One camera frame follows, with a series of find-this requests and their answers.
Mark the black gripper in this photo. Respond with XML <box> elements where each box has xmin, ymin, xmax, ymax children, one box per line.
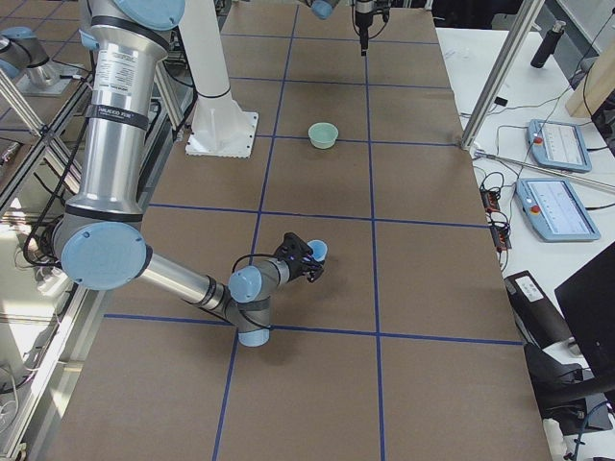
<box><xmin>283</xmin><ymin>249</ymin><xmax>323</xmax><ymax>282</ymax></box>
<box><xmin>354</xmin><ymin>0</ymin><xmax>375</xmax><ymax>57</ymax></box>

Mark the light blue plastic cup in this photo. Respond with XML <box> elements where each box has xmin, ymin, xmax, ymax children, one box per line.
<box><xmin>307</xmin><ymin>239</ymin><xmax>328</xmax><ymax>262</ymax></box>

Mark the light green ceramic bowl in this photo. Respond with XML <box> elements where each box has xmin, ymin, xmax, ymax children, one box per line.
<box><xmin>307</xmin><ymin>122</ymin><xmax>339</xmax><ymax>149</ymax></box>

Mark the black water bottle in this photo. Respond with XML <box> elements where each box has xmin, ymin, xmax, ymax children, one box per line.
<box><xmin>530</xmin><ymin>20</ymin><xmax>566</xmax><ymax>68</ymax></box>

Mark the far blue teach pendant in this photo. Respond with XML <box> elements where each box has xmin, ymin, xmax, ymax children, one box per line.
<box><xmin>527</xmin><ymin>119</ymin><xmax>592</xmax><ymax>173</ymax></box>

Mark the blue teach pendant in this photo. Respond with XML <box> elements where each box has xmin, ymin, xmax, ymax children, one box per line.
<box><xmin>527</xmin><ymin>119</ymin><xmax>592</xmax><ymax>173</ymax></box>
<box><xmin>515</xmin><ymin>178</ymin><xmax>601</xmax><ymax>243</ymax></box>

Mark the near blue teach pendant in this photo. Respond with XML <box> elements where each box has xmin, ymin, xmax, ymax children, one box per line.
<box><xmin>515</xmin><ymin>178</ymin><xmax>601</xmax><ymax>243</ymax></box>

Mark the black monitor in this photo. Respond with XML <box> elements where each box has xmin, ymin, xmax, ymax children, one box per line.
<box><xmin>555</xmin><ymin>244</ymin><xmax>614</xmax><ymax>376</ymax></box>

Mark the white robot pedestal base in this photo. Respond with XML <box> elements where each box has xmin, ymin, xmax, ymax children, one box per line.
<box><xmin>180</xmin><ymin>0</ymin><xmax>258</xmax><ymax>158</ymax></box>

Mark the aluminium frame post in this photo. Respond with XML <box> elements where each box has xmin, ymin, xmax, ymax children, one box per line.
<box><xmin>459</xmin><ymin>0</ymin><xmax>545</xmax><ymax>151</ymax></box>

